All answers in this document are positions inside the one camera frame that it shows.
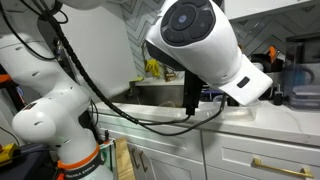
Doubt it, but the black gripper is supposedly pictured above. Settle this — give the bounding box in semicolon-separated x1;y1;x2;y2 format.
225;94;242;108

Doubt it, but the clear plastic bowl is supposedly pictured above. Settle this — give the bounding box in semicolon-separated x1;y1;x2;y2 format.
212;94;262;122

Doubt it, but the white cup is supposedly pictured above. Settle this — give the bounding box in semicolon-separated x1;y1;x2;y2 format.
254;62;265;73

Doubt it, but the small black bottle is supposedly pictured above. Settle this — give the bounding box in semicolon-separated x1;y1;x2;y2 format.
272;83;285;106

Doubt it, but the orange utensil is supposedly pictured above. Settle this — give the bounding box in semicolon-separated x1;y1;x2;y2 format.
267;45;278;63

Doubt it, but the white kitchen cabinet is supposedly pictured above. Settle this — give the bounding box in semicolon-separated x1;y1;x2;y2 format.
91;111;320;180

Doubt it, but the stainless steel sink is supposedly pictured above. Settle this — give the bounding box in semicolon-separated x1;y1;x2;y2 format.
109;84;186;108

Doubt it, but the yellow rubber glove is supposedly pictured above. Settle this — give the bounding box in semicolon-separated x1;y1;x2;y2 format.
144;58;162;79

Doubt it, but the white upper cabinet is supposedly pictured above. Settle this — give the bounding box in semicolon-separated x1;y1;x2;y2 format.
223;0;313;22

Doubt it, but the yellow sponge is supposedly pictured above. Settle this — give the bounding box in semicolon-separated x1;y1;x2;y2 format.
129;76;145;84

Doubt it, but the black case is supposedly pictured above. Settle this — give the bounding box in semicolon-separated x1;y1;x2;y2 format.
0;143;60;180

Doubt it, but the yellow device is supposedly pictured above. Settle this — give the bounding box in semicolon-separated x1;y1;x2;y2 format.
0;142;20;166

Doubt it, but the gold drawer handle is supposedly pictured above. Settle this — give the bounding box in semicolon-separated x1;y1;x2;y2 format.
251;156;315;180

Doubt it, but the cabinet door handle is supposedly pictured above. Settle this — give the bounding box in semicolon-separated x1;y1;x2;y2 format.
130;147;141;171
137;150;149;174

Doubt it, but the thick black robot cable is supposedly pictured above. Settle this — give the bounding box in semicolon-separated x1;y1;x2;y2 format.
19;0;228;138

